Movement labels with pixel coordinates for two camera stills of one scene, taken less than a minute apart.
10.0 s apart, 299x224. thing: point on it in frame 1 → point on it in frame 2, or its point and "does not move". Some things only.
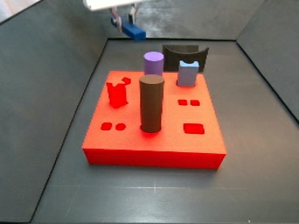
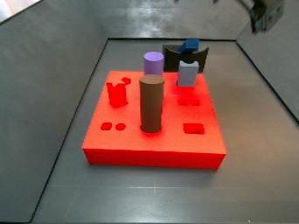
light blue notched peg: [188, 73] does not move
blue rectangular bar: [134, 31] → [190, 44]
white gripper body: [103, 4] → [266, 14]
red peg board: [190, 142] does not move
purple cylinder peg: [154, 63] does not move
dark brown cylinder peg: [152, 87] does not move
